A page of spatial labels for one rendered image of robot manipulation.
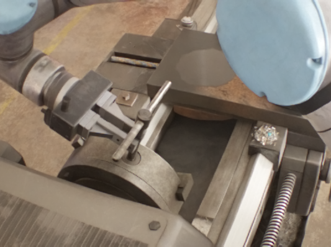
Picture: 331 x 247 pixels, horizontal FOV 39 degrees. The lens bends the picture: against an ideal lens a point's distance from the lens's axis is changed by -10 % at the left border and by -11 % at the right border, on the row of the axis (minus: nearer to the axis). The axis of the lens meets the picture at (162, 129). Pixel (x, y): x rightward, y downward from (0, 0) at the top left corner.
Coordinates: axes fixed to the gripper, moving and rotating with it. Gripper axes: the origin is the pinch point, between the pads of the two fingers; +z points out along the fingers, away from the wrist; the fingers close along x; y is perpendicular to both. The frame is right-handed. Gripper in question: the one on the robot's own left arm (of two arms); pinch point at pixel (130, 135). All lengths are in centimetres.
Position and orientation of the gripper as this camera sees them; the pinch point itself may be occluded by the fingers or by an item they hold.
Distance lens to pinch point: 90.8
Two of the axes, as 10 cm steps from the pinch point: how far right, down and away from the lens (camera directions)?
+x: 4.5, -6.3, 6.3
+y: 2.7, -5.8, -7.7
